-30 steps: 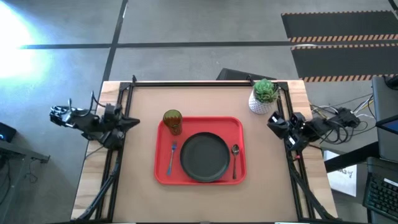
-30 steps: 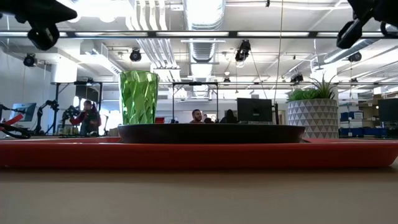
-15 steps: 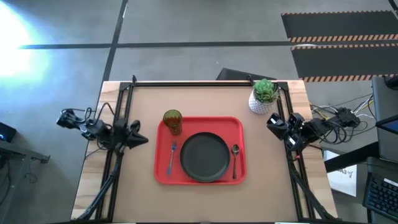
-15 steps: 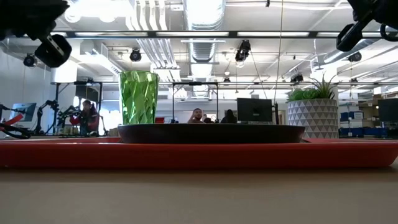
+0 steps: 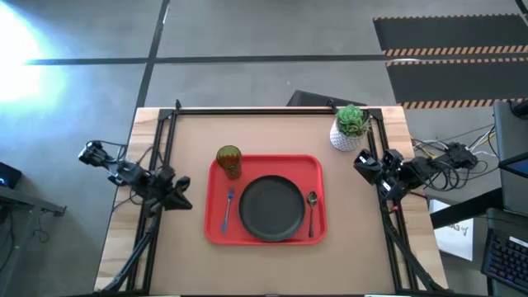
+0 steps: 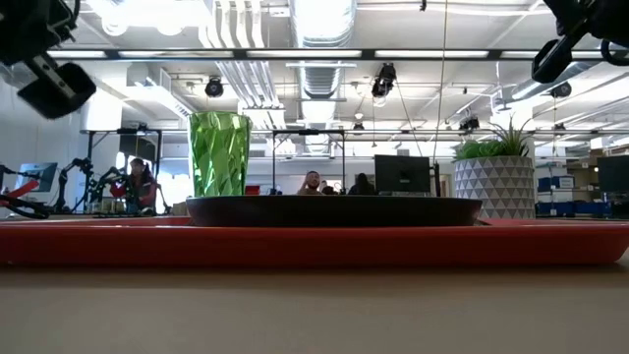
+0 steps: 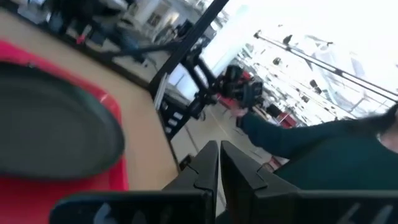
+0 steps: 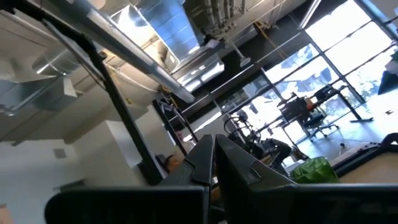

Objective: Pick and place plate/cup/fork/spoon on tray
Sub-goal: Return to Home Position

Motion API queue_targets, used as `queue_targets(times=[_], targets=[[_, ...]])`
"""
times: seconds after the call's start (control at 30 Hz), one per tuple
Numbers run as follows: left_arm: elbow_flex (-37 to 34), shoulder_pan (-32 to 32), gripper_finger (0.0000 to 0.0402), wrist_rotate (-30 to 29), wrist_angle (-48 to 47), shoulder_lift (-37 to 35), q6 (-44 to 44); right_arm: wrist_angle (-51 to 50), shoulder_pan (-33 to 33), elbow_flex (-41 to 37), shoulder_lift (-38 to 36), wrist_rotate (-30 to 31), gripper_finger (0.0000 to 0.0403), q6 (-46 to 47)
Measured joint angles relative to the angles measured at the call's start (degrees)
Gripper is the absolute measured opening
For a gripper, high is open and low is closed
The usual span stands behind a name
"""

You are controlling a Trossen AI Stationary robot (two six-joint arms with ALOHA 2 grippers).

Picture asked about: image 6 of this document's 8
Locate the row of blue storage bins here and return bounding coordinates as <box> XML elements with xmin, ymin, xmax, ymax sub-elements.
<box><xmin>535</xmin><ymin>200</ymin><xmax>614</xmax><ymax>216</ymax></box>

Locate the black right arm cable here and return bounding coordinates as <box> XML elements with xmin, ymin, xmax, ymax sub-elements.
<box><xmin>601</xmin><ymin>37</ymin><xmax>629</xmax><ymax>68</ymax></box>

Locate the blue storage bin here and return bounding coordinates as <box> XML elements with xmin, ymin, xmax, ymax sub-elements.
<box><xmin>538</xmin><ymin>175</ymin><xmax>576</xmax><ymax>192</ymax></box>

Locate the red plastic tray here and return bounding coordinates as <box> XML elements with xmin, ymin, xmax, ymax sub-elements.
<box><xmin>0</xmin><ymin>215</ymin><xmax>629</xmax><ymax>269</ymax></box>

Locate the succulent in white patterned pot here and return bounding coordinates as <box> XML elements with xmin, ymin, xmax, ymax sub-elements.
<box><xmin>452</xmin><ymin>115</ymin><xmax>538</xmax><ymax>220</ymax></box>

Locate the black computer monitor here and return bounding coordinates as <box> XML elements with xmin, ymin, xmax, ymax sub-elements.
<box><xmin>597</xmin><ymin>154</ymin><xmax>629</xmax><ymax>194</ymax></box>
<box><xmin>373</xmin><ymin>154</ymin><xmax>432</xmax><ymax>195</ymax></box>

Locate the computer monitor with lit screen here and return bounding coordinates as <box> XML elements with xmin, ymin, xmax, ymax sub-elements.
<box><xmin>14</xmin><ymin>161</ymin><xmax>59</xmax><ymax>194</ymax></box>

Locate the black round plate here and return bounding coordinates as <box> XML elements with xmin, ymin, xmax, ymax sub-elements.
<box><xmin>185</xmin><ymin>195</ymin><xmax>484</xmax><ymax>228</ymax></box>

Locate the black metal stand frame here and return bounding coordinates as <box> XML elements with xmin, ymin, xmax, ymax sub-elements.
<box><xmin>271</xmin><ymin>128</ymin><xmax>347</xmax><ymax>197</ymax></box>
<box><xmin>81</xmin><ymin>128</ymin><xmax>163</xmax><ymax>213</ymax></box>

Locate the black overhead frame beam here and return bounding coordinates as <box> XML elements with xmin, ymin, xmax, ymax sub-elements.
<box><xmin>46</xmin><ymin>47</ymin><xmax>629</xmax><ymax>62</ymax></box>

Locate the green faceted plastic cup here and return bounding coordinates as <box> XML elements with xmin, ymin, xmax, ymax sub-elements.
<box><xmin>189</xmin><ymin>110</ymin><xmax>254</xmax><ymax>199</ymax></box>

